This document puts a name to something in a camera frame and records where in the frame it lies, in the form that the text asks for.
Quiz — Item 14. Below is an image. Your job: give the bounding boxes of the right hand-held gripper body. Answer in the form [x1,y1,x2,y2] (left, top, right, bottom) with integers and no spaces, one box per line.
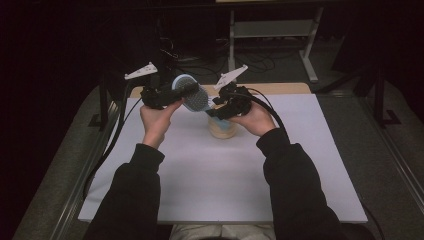
[213,64,253,120]

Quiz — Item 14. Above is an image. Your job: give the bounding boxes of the wooden table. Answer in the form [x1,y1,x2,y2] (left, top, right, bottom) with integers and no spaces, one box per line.
[129,82,312,99]

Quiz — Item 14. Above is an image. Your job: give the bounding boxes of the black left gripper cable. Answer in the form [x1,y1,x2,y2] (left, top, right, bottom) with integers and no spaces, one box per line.
[82,96,143,198]

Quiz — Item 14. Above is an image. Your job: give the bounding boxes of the white metal stand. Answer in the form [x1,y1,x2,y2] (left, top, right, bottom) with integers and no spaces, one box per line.
[228,6,325,84]

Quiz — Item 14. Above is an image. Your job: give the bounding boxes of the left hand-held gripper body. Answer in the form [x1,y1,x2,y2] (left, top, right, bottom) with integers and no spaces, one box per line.
[124,61,184,110]

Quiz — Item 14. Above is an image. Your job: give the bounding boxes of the beige ringed cup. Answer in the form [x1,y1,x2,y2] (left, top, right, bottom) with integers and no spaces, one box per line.
[208,114,238,140]

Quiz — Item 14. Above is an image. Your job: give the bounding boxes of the person's left hand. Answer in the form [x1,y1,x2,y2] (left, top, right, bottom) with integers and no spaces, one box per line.
[139,99,184,149]

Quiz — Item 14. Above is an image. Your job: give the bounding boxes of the black metal stand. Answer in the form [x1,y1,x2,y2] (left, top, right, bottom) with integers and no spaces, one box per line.
[316,66,403,128]
[88,79,124,128]

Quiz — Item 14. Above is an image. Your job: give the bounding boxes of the tangle of floor cables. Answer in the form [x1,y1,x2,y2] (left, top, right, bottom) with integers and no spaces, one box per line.
[156,36,278,84]

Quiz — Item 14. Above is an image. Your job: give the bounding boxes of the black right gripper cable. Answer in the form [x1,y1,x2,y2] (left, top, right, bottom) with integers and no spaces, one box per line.
[233,88,291,143]

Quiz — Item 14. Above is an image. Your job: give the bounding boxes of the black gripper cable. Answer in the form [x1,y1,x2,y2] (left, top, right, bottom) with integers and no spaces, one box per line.
[233,88,291,143]
[82,96,143,198]

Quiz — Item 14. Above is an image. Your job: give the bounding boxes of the white table mat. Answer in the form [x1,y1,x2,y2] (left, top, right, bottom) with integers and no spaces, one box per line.
[78,93,368,224]

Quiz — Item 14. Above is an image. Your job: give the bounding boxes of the person's legs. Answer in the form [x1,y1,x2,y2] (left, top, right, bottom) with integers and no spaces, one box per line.
[169,223,278,240]

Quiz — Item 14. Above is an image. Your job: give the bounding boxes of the blue hairbrush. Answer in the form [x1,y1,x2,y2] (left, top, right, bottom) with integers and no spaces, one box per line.
[171,73,233,132]

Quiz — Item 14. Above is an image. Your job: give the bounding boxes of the person's right hand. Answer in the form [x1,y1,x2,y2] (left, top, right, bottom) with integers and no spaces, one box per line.
[229,100,278,138]

